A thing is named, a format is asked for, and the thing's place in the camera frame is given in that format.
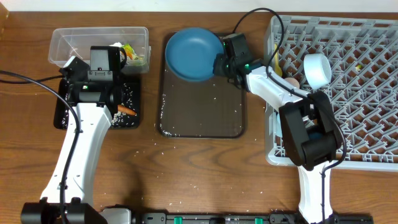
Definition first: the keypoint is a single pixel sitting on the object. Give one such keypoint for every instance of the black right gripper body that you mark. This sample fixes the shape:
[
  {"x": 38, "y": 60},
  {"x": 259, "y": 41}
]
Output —
[{"x": 222, "y": 65}]

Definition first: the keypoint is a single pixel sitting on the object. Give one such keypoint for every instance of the dark blue plate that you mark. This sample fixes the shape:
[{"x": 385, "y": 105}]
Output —
[{"x": 191, "y": 53}]

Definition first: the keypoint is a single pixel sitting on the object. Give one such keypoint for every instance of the yellow green snack wrapper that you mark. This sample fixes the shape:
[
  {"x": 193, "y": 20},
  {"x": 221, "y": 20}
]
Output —
[{"x": 130, "y": 56}]

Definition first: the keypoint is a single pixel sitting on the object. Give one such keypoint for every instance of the orange carrot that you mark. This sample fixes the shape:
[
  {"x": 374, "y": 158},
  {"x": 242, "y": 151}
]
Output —
[{"x": 126, "y": 110}]

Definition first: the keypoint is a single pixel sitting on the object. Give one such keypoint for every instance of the pink plastic cup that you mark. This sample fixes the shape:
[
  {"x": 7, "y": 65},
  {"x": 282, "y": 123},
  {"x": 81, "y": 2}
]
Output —
[{"x": 293, "y": 82}]

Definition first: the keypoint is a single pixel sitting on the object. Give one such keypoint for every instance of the light blue bowl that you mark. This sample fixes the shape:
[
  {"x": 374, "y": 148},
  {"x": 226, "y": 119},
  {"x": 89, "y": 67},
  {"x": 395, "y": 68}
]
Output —
[{"x": 317, "y": 70}]

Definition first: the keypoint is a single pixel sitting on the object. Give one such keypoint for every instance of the yellow plastic spoon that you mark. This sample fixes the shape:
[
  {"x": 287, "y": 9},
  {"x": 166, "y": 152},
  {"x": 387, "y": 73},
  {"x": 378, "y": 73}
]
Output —
[{"x": 277, "y": 67}]

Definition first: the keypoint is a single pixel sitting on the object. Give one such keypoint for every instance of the white tissue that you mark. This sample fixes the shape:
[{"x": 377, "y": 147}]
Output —
[{"x": 117, "y": 44}]

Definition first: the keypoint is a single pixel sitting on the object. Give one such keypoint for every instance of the light blue plastic cup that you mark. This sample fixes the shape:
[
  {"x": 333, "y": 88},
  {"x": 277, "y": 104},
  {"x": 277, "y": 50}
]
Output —
[{"x": 278, "y": 127}]

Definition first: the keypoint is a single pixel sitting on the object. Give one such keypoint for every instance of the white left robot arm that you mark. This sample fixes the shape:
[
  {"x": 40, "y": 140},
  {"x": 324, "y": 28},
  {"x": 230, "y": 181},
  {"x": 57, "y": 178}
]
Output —
[{"x": 68, "y": 196}]

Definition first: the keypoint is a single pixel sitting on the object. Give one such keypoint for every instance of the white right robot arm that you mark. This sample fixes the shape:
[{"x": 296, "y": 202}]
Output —
[{"x": 310, "y": 133}]

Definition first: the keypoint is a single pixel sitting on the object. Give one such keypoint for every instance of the clear plastic waste bin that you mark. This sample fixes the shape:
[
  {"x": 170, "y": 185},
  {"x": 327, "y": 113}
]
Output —
[{"x": 77, "y": 41}]

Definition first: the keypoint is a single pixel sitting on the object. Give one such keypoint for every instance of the black food waste tray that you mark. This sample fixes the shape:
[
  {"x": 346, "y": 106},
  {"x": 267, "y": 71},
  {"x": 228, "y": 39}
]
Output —
[{"x": 131, "y": 99}]

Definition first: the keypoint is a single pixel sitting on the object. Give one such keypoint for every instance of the grey dishwasher rack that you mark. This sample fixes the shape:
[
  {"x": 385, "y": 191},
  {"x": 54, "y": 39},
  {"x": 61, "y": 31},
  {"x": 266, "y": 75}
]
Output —
[{"x": 363, "y": 90}]

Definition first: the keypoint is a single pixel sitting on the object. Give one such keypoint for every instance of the dark brown serving tray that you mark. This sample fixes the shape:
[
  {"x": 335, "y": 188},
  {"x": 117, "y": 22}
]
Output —
[{"x": 212, "y": 108}]

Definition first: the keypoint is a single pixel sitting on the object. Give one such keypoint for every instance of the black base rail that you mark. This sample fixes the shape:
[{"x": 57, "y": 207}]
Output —
[{"x": 248, "y": 218}]

